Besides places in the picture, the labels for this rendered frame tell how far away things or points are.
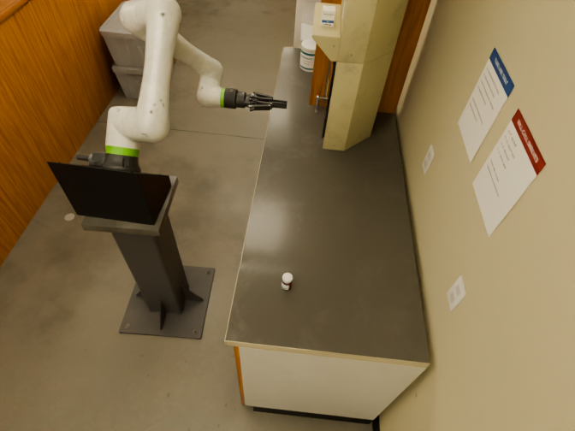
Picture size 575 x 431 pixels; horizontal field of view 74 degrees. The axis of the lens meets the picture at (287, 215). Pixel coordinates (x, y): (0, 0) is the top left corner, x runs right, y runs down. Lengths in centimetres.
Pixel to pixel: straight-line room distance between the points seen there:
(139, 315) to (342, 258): 141
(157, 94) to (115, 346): 153
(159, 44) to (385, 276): 120
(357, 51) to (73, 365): 216
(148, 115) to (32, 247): 181
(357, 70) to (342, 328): 105
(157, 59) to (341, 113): 83
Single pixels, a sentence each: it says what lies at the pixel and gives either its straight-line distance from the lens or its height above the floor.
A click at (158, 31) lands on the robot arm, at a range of 158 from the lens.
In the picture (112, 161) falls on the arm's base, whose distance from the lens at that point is 164.
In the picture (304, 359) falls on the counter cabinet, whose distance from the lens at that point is 146.
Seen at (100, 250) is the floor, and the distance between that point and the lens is 290.
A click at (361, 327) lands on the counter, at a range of 144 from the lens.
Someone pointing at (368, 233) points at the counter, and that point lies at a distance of 167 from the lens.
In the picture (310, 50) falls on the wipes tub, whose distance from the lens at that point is 252.
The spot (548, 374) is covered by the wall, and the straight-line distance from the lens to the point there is 99.
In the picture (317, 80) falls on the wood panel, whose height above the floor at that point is 109.
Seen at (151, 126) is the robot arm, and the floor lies 134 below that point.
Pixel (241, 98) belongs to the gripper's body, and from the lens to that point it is 190.
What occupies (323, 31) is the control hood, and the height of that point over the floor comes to 151.
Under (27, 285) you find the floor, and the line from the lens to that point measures 294.
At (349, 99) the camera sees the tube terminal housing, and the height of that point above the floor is 124.
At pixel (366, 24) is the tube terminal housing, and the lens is 167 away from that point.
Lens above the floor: 223
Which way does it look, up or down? 51 degrees down
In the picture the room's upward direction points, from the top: 5 degrees clockwise
